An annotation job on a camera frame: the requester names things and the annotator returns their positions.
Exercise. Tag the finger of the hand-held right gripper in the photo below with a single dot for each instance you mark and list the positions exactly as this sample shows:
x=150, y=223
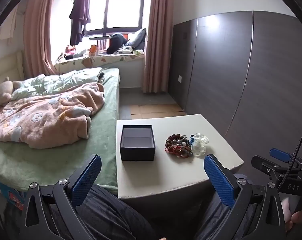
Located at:
x=280, y=153
x=262, y=163

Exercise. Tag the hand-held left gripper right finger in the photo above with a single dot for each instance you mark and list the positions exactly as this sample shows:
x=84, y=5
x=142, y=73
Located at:
x=219, y=180

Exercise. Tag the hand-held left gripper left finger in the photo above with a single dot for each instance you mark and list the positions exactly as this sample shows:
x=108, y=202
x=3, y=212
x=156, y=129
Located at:
x=87, y=177

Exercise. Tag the black jewelry box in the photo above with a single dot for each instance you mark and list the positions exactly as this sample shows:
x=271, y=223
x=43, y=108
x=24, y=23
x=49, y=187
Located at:
x=137, y=153

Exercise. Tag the person's right hand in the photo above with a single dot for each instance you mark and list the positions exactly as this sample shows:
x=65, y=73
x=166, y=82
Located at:
x=300, y=217

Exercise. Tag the green bed sheet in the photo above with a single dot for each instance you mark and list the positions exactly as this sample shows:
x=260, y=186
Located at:
x=101, y=155

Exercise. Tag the white leather side table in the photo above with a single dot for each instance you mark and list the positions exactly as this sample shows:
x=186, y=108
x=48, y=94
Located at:
x=146, y=177

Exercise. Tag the pink floral blanket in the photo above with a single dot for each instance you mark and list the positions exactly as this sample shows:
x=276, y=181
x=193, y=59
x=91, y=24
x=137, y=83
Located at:
x=48, y=120

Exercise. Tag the flattened cardboard sheets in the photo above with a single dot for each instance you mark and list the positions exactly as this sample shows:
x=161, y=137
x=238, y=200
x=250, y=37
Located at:
x=156, y=111

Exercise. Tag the light green quilt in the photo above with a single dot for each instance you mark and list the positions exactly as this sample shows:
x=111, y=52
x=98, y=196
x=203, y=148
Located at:
x=61, y=80

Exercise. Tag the dark grey wardrobe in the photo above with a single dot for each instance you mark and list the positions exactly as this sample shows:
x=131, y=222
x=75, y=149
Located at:
x=228, y=67

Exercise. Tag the patterned window seat cushion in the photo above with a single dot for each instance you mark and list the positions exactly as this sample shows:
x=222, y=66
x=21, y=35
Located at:
x=103, y=60

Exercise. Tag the beige plush toy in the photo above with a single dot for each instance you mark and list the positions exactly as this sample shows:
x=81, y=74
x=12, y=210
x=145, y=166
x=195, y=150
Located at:
x=3, y=90

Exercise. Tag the orange toy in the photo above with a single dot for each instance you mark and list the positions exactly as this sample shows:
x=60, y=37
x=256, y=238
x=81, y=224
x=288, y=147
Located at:
x=93, y=51

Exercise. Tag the pile of small toys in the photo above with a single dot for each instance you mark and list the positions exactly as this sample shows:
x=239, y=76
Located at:
x=71, y=51

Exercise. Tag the black bag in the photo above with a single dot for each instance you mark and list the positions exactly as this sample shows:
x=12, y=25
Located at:
x=117, y=42

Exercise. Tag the small white folding table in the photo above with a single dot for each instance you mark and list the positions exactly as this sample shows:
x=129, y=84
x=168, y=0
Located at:
x=98, y=38

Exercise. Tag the beige padded headboard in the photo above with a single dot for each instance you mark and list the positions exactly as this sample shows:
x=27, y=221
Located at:
x=3, y=65

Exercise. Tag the grey pillow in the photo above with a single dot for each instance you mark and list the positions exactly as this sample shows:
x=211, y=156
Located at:
x=137, y=40

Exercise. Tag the pink curtain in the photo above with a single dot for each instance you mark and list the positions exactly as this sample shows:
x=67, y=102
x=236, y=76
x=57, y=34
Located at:
x=156, y=42
x=38, y=30

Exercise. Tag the dark hanging clothes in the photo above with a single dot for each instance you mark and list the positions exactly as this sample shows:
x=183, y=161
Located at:
x=78, y=17

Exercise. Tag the dark framed window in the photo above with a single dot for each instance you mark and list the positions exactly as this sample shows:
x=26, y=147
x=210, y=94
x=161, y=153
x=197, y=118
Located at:
x=121, y=10

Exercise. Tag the white hanging cloth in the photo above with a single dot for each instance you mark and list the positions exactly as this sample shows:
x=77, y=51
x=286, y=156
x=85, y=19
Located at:
x=8, y=25

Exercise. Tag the white wall socket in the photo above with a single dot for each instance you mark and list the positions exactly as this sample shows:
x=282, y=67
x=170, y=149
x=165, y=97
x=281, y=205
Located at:
x=180, y=78

